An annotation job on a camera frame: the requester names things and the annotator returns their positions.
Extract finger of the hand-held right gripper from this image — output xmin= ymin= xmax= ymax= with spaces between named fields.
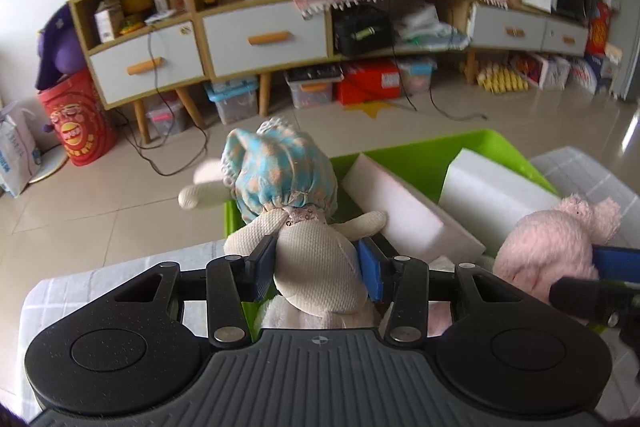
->
xmin=549 ymin=277 xmax=640 ymax=344
xmin=591 ymin=246 xmax=640 ymax=282

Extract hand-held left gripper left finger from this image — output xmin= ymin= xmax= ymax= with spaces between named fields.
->
xmin=107 ymin=234 xmax=278 ymax=349

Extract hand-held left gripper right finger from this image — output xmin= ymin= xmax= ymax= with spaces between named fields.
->
xmin=357 ymin=238 xmax=533 ymax=344

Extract cream doll with blue cap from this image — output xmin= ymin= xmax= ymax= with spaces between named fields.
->
xmin=178 ymin=117 xmax=388 ymax=315

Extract pink plush pig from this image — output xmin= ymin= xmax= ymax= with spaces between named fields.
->
xmin=492 ymin=196 xmax=623 ymax=308

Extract pink-tinted white foam block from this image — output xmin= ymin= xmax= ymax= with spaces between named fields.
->
xmin=341 ymin=151 xmax=488 ymax=265

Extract green plastic box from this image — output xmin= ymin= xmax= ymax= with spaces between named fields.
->
xmin=222 ymin=129 xmax=621 ymax=338

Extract grey plaid blanket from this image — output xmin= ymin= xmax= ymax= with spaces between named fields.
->
xmin=20 ymin=146 xmax=640 ymax=408

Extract clear storage box blue lid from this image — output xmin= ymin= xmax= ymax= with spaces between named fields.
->
xmin=205 ymin=79 xmax=260 ymax=125

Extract clear storage box pink contents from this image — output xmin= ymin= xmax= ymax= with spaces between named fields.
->
xmin=145 ymin=99 xmax=191 ymax=138

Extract clear storage box dark lid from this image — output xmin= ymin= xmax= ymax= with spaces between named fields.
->
xmin=285 ymin=67 xmax=343 ymax=110

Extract red cardboard box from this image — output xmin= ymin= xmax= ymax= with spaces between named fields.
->
xmin=334 ymin=59 xmax=403 ymax=105

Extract red and white carton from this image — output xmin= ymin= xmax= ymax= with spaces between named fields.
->
xmin=510 ymin=52 xmax=571 ymax=90

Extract wooden cabinet with white drawers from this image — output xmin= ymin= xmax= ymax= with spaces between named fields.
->
xmin=60 ymin=0 xmax=591 ymax=145

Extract red printed bag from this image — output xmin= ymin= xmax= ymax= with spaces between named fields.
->
xmin=39 ymin=69 xmax=118 ymax=168

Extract black bag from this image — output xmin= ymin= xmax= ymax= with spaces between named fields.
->
xmin=332 ymin=4 xmax=396 ymax=58

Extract white paper bag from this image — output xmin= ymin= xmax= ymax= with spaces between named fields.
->
xmin=0 ymin=101 xmax=42 ymax=198

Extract purple plush toy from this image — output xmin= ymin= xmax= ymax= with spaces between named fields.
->
xmin=35 ymin=4 xmax=88 ymax=90

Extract black cable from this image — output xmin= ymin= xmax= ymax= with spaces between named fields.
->
xmin=122 ymin=24 xmax=208 ymax=178

